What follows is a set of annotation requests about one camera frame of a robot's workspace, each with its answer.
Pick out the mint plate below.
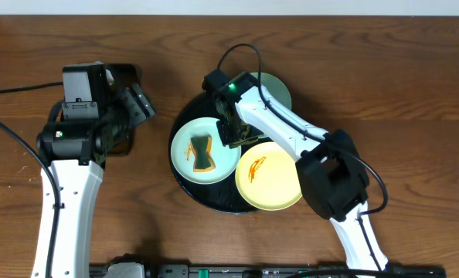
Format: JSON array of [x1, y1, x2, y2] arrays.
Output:
[[170, 117, 242, 185], [261, 73, 292, 109]]

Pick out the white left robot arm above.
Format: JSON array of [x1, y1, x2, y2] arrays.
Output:
[[32, 62, 155, 277]]

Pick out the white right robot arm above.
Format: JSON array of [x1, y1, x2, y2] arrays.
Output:
[[202, 69, 388, 272]]

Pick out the round black serving tray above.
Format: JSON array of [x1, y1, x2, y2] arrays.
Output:
[[169, 94, 273, 214]]

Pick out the yellow plate with sauce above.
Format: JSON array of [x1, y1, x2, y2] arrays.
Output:
[[235, 142, 302, 211]]

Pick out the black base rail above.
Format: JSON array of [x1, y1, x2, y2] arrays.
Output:
[[89, 253, 447, 278]]

